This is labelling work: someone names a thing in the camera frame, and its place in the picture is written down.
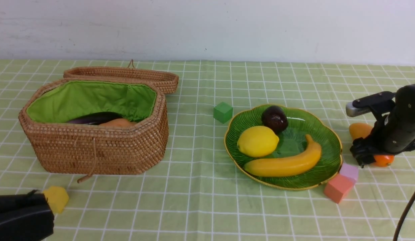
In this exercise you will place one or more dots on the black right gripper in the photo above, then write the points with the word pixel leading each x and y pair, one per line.
pixel 393 134

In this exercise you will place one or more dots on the orange toy mango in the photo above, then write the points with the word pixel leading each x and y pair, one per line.
pixel 362 130

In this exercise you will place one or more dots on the yellow toy banana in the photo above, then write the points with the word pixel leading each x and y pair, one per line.
pixel 287 166

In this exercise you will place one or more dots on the dark purple toy mangosteen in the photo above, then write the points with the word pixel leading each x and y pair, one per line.
pixel 274 118

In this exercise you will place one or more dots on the yellow toy lemon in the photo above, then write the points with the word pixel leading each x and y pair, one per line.
pixel 257 141

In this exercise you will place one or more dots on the brown toy potato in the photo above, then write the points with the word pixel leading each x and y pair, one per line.
pixel 119 122

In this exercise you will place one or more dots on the purple toy eggplant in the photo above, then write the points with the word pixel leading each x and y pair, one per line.
pixel 95 118

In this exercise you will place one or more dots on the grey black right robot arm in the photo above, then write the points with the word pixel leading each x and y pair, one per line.
pixel 405 101

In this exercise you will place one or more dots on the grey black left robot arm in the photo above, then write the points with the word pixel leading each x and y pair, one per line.
pixel 25 217

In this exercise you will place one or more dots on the lilac foam cube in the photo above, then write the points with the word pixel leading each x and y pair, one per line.
pixel 349 171

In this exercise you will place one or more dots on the pink foam cube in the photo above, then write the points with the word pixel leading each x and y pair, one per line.
pixel 338 188

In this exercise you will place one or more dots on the green glass leaf plate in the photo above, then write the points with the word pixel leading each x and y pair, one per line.
pixel 291 142

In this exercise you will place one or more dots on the green foam cube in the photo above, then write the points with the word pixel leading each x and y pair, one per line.
pixel 223 112

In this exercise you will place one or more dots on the green checkered tablecloth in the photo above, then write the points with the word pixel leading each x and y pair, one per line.
pixel 196 193

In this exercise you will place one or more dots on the woven wicker basket lid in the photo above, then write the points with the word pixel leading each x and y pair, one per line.
pixel 165 81

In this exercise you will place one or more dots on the woven wicker basket green lining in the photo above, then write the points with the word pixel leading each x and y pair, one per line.
pixel 62 147

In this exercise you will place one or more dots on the yellow foam block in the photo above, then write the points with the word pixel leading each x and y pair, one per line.
pixel 57 198

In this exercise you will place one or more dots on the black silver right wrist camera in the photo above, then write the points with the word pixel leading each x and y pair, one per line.
pixel 378 104

